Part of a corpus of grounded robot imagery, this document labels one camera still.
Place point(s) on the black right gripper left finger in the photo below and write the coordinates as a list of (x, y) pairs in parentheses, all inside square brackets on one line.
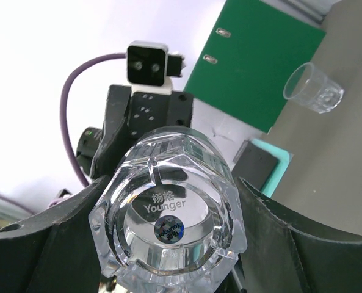
[(53, 251)]

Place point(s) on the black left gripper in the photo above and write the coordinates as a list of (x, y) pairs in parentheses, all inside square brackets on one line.
[(147, 111)]

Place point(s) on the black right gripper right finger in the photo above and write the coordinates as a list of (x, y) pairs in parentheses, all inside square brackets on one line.
[(288, 252)]

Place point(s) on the clear heavy-base glass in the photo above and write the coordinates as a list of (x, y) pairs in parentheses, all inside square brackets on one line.
[(170, 219)]

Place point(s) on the clear faceted plastic cup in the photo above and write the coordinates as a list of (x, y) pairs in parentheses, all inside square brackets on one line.
[(310, 87)]

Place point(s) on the teal tray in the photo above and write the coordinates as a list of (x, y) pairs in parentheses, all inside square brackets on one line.
[(283, 157)]

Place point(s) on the green lever arch binder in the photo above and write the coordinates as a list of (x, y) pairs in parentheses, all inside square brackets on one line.
[(251, 51)]

